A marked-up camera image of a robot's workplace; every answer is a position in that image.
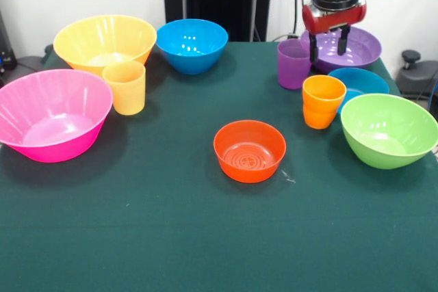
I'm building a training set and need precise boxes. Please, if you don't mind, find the lime green bowl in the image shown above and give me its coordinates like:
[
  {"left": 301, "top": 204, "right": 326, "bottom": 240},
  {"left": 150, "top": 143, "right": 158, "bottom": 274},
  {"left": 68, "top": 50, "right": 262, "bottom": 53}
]
[{"left": 340, "top": 93, "right": 438, "bottom": 170}]

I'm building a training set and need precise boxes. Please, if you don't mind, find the purple cup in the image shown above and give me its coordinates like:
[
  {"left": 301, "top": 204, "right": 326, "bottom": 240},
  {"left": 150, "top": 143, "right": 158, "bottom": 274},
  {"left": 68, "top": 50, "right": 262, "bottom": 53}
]
[{"left": 276, "top": 38, "right": 313, "bottom": 91}]

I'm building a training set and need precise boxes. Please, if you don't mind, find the shallow blue bowl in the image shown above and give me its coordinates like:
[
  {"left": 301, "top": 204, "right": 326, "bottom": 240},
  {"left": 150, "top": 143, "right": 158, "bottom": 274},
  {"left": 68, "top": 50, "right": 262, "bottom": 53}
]
[{"left": 327, "top": 67, "right": 390, "bottom": 115}]

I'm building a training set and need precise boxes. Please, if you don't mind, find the orange cup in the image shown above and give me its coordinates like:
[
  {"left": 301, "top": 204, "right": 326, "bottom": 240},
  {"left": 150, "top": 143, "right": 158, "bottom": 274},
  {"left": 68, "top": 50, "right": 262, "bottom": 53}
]
[{"left": 302, "top": 75, "right": 348, "bottom": 130}]

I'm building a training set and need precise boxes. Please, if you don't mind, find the small red-orange bowl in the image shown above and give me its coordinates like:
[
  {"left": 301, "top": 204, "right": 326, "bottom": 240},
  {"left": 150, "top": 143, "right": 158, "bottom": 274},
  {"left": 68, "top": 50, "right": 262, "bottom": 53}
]
[{"left": 213, "top": 120, "right": 287, "bottom": 184}]

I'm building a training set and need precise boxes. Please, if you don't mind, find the yellow cup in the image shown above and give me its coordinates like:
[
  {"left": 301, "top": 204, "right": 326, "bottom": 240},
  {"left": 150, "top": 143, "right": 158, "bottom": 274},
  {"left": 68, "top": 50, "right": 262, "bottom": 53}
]
[{"left": 102, "top": 60, "right": 146, "bottom": 116}]

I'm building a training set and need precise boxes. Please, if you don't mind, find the purple bowl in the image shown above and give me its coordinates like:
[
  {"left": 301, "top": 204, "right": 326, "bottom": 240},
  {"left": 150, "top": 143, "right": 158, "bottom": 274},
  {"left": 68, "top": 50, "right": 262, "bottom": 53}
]
[{"left": 300, "top": 27, "right": 383, "bottom": 75}]

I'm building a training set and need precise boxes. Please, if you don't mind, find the deep blue bowl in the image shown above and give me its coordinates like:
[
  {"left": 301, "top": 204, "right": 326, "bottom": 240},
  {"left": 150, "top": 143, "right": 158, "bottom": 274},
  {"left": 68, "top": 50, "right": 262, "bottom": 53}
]
[{"left": 156, "top": 18, "right": 229, "bottom": 75}]

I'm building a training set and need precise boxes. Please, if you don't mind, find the large yellow-orange bowl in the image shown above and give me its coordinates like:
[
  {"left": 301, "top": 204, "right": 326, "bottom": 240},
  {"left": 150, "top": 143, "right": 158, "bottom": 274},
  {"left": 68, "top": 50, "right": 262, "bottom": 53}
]
[{"left": 53, "top": 14, "right": 157, "bottom": 79}]

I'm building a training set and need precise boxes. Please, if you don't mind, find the dark green table cloth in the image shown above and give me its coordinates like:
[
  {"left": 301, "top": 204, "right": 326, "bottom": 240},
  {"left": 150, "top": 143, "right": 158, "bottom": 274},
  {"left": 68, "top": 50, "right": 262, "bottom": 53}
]
[{"left": 0, "top": 41, "right": 438, "bottom": 292}]

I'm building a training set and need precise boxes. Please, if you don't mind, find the pink bowl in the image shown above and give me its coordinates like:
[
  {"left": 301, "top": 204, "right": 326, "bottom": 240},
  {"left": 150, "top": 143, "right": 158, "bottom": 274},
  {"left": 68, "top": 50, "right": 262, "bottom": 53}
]
[{"left": 0, "top": 68, "right": 114, "bottom": 163}]

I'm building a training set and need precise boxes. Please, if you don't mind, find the black electronics box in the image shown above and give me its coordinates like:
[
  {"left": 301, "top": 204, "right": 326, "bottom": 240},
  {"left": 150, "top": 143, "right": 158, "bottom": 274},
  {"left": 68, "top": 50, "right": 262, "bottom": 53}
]
[{"left": 0, "top": 10, "right": 18, "bottom": 71}]

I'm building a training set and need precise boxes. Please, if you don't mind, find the dark grey round base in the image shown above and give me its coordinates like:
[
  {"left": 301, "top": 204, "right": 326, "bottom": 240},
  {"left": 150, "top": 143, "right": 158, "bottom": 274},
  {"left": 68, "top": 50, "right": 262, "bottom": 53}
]
[
  {"left": 396, "top": 49, "right": 438, "bottom": 100},
  {"left": 15, "top": 44, "right": 54, "bottom": 67}
]

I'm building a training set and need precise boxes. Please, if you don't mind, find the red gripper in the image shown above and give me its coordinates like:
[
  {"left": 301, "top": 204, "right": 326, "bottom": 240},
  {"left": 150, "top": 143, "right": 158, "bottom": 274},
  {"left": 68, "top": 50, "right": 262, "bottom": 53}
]
[{"left": 302, "top": 0, "right": 368, "bottom": 63}]

